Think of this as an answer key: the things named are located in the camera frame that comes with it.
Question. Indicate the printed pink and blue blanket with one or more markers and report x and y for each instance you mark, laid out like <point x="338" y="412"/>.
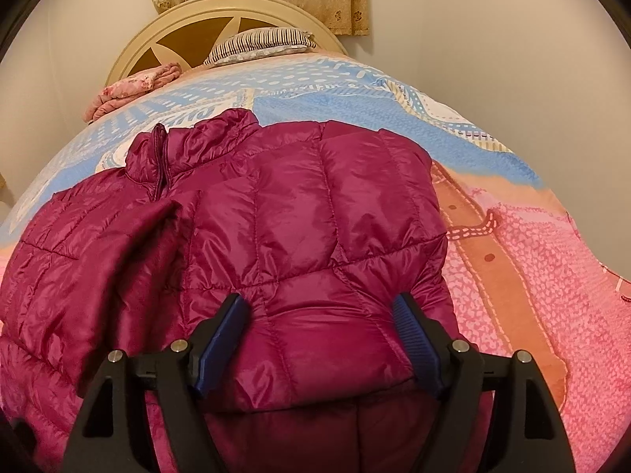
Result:
<point x="498" y="251"/>

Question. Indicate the magenta puffer jacket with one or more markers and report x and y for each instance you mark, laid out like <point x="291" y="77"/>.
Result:
<point x="256" y="251"/>

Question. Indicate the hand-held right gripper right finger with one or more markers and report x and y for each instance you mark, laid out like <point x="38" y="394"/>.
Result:
<point x="415" y="340"/>

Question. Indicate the striped pillow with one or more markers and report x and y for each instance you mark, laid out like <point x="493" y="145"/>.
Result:
<point x="261" y="47"/>

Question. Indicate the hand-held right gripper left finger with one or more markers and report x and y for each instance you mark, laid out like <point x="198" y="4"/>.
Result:
<point x="220" y="342"/>

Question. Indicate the folded pink floral quilt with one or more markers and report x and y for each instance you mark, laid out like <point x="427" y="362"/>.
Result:
<point x="130" y="89"/>

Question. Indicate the cream wooden headboard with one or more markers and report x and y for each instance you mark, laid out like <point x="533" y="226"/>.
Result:
<point x="187" y="34"/>

